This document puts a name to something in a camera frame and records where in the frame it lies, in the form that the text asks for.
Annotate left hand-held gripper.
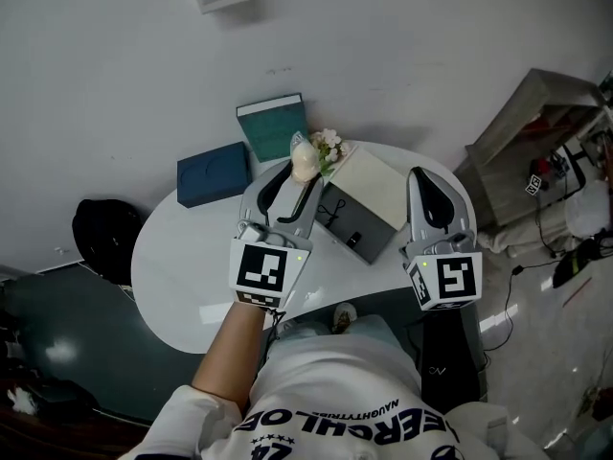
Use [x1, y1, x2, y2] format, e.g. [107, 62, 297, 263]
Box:
[228, 160, 327, 311]

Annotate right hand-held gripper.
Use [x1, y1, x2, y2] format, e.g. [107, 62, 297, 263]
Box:
[398, 166, 485, 312]

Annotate beige makeup sponge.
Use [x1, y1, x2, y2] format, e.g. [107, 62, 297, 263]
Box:
[288, 130, 322, 184]

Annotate grey box with beige lid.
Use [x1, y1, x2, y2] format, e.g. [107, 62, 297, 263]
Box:
[315, 143, 414, 265]

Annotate person's left forearm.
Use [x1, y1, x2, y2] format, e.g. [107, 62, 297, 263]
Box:
[191, 301, 270, 417]

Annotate person's right forearm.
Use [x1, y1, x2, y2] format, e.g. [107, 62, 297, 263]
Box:
[415, 300, 490, 414]

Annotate dark blue box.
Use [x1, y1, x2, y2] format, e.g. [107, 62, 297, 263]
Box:
[176, 141, 253, 209]

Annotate teal box with white edge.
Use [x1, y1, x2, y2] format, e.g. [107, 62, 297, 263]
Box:
[235, 93, 308, 164]

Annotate white artificial flowers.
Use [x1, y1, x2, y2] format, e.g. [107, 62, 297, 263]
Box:
[309, 127, 353, 178]

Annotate grey wooden shelf unit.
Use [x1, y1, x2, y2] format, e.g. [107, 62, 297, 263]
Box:
[453, 67, 610, 228]

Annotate white shoe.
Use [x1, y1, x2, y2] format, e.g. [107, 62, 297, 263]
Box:
[330, 302, 358, 335]

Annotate light blue trousers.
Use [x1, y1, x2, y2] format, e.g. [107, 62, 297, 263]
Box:
[276, 314, 402, 355]

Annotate black and yellow tool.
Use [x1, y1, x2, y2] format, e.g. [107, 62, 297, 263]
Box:
[553, 238, 605, 290]

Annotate black backpack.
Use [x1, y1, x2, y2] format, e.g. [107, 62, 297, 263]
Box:
[71, 198, 146, 288]

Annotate white printed shirt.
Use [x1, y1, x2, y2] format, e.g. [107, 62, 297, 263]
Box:
[118, 322, 553, 460]

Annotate white fluffy item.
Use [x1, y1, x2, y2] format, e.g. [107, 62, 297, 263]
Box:
[6, 384, 39, 413]

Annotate black cord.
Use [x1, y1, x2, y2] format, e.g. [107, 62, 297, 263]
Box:
[317, 198, 348, 230]

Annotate black floor cable with plug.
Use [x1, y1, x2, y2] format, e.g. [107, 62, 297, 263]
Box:
[482, 263, 527, 354]

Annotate black wrist strap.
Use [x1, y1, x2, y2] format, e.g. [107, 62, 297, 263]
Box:
[264, 306, 287, 343]

